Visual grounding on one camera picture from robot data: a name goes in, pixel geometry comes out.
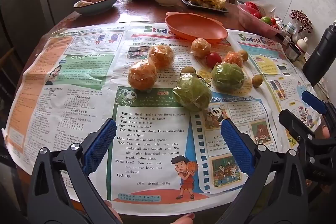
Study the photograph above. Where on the white plastic bag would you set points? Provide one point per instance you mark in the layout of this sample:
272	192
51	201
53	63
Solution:
267	8

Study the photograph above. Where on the colourful printed newspaper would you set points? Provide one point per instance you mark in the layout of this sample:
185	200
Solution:
86	98
273	66

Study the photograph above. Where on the brown longan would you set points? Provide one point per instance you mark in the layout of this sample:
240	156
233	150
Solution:
243	55
257	81
187	70

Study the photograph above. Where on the red pepper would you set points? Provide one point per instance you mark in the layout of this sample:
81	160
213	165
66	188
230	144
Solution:
250	6

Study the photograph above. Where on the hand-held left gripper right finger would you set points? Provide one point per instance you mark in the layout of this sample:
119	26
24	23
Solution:
237	146

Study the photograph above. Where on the red cherry tomato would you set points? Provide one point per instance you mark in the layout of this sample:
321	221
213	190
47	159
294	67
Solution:
274	22
257	15

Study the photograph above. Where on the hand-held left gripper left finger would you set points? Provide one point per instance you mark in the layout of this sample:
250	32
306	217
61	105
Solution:
101	144

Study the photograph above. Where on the person's right hand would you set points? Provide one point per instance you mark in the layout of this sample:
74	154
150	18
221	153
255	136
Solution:
325	132

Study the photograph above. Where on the small glass cup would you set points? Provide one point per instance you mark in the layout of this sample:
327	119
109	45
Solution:
293	52

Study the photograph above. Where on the green orange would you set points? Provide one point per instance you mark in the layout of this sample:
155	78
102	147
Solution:
227	77
193	94

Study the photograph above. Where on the small orange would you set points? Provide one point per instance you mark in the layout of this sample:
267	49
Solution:
234	58
200	47

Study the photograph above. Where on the black rectangular tray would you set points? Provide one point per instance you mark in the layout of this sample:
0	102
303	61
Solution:
223	11

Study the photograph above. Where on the small green fruit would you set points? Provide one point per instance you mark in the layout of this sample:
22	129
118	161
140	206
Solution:
265	20

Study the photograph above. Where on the orange plastic plate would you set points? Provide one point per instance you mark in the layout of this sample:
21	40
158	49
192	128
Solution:
195	27

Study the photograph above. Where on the large orange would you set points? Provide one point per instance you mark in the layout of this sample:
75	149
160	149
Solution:
141	77
160	56

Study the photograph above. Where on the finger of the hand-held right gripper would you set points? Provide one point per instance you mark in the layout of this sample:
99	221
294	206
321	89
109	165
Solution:
313	103
296	124

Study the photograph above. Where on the pink plastic container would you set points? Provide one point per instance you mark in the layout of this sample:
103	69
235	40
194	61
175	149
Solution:
249	22

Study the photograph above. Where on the person's left hand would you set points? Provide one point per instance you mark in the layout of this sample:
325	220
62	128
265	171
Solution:
114	214

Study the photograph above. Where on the grey-blue egg bowl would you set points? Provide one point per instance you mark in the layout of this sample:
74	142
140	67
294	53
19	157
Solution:
97	7

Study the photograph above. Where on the white rabbit figure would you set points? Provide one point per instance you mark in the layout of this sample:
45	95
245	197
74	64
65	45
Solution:
302	44

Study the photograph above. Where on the black thermos bottle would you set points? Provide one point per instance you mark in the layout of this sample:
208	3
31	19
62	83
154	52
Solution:
321	53

